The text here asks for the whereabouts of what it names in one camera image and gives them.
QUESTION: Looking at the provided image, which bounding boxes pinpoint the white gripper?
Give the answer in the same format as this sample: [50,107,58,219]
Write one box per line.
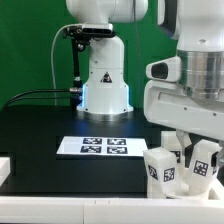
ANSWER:
[144,80,224,150]

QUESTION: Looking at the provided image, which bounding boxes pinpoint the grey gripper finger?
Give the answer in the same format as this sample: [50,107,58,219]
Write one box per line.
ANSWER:
[216,141,224,174]

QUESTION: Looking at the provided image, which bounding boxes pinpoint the white round stool seat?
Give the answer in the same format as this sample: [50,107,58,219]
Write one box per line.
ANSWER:
[147,184,211,200]

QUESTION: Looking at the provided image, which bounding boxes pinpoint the white marker sheet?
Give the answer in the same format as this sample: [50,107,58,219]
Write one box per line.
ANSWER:
[57,136,147,157]

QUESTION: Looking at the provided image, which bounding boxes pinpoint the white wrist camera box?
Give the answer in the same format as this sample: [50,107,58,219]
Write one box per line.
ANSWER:
[146,56,181,83]

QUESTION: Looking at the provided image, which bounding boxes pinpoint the black camera stand pole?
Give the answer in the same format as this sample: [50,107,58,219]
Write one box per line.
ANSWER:
[70,38,90,109]

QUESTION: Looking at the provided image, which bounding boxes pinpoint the black camera on stand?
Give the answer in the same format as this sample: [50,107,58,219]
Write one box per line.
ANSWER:
[63,23,116,38]

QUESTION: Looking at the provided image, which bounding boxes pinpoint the grey camera cable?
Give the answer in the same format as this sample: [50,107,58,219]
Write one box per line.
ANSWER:
[50,23,80,107]

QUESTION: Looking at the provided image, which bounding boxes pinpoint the black base cables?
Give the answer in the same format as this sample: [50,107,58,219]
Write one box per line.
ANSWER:
[2,87,83,110]

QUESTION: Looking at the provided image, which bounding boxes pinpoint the white left rail block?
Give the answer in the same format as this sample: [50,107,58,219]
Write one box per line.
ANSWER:
[0,157,10,186]

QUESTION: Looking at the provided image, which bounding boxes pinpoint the white front rail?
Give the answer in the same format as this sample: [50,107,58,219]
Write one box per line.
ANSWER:
[0,197,224,224]

